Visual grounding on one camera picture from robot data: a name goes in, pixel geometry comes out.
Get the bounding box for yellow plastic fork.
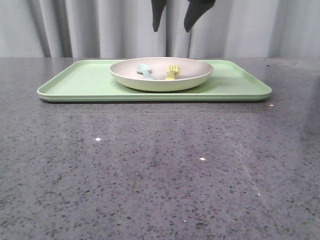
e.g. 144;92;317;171
165;64;180;80

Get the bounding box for light green plastic tray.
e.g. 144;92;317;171
37;59;272;102

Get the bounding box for cream round plate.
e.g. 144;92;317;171
109;57;214;92

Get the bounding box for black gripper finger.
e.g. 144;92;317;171
183;0;216;33
151;0;167;32

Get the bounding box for grey pleated curtain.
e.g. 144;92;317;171
0;0;320;59

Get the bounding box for light blue plastic spoon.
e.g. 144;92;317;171
136;63;153;80

